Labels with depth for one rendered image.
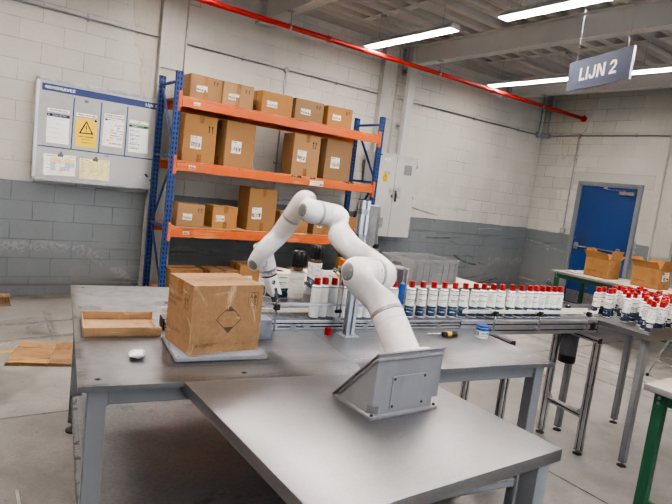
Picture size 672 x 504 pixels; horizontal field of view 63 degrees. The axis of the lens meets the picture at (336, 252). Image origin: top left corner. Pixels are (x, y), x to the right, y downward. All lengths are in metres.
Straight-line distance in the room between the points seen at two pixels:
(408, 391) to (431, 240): 7.54
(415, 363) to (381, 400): 0.17
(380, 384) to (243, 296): 0.70
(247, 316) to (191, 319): 0.23
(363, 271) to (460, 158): 7.76
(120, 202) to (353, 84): 3.59
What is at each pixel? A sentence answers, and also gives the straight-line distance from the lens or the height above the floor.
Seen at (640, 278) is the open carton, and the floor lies 0.88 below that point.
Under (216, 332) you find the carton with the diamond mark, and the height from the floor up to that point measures 0.93.
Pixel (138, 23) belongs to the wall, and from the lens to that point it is 6.90.
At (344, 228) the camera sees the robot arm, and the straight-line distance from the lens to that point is 2.18.
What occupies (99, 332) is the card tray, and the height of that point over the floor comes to 0.85.
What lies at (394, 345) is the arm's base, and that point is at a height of 1.04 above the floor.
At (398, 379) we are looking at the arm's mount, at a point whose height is 0.96.
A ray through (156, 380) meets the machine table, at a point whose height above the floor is 0.83.
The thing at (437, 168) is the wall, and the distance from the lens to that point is 9.26.
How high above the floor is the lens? 1.55
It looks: 7 degrees down
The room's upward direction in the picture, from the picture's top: 7 degrees clockwise
